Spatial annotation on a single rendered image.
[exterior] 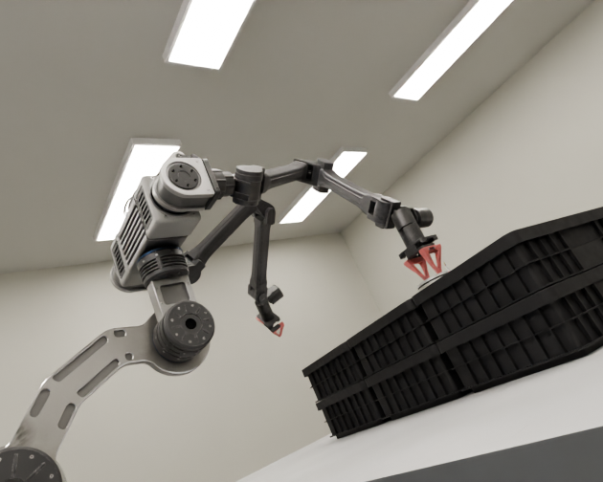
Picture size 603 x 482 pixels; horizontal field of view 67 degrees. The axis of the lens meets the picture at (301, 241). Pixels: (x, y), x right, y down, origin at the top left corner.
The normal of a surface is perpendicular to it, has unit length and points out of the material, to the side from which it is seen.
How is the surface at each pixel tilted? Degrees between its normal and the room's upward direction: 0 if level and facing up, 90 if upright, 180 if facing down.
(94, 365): 90
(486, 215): 90
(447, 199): 90
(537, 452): 90
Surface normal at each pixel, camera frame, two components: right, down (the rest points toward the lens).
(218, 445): 0.51, -0.51
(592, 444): -0.76, 0.10
